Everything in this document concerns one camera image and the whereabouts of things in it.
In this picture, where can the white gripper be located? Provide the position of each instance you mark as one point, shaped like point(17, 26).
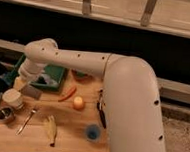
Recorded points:
point(28, 72)

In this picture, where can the grey rectangular eraser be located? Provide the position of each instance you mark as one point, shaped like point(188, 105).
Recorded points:
point(31, 91)

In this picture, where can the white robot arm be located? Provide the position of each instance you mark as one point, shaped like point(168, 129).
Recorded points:
point(130, 92)

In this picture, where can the white paper cup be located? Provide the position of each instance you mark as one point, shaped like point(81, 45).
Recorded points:
point(13, 98)

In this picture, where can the small metal cup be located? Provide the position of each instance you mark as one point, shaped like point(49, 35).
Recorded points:
point(6, 115)

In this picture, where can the blue plastic cup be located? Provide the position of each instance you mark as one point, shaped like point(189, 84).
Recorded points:
point(92, 133)

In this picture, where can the grey white cloth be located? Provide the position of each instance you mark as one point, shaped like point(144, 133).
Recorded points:
point(45, 79)

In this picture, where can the silver fork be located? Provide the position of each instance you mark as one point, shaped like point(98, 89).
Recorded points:
point(23, 125)

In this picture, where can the green plastic tray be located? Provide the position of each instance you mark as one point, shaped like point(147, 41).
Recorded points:
point(56, 72)

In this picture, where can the orange carrot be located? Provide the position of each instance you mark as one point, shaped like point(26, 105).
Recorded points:
point(68, 94)

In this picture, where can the yellow banana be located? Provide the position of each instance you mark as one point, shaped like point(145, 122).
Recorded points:
point(51, 129)

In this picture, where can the yellow red apple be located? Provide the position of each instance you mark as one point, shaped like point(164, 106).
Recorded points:
point(78, 103)

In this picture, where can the brown bowl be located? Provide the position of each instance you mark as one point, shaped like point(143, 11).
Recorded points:
point(80, 76)

